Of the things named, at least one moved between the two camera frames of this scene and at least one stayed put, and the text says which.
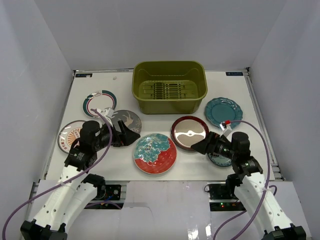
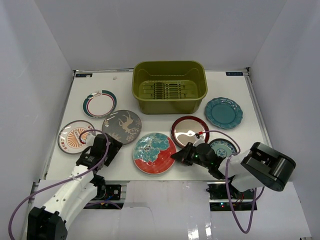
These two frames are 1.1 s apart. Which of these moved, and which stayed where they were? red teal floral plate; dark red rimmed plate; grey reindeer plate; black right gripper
Moved: black right gripper
Stayed: red teal floral plate; dark red rimmed plate; grey reindeer plate
